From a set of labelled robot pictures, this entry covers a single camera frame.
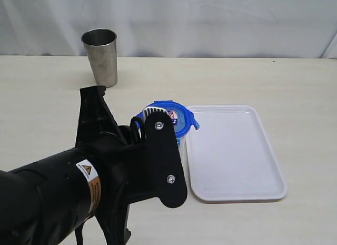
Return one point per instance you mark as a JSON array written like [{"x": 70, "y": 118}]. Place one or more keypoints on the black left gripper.
[{"x": 133, "y": 163}]

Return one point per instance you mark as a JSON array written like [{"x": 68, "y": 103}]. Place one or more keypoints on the stainless steel cup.
[{"x": 100, "y": 47}]

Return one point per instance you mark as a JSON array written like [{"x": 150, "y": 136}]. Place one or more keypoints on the clear plastic container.
[{"x": 181, "y": 142}]

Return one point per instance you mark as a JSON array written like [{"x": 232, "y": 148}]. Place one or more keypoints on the blue plastic lid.
[{"x": 182, "y": 118}]

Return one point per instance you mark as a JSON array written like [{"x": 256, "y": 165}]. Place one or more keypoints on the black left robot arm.
[{"x": 45, "y": 201}]

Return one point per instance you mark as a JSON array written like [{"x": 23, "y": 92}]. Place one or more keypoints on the white rectangular plastic tray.
[{"x": 230, "y": 158}]

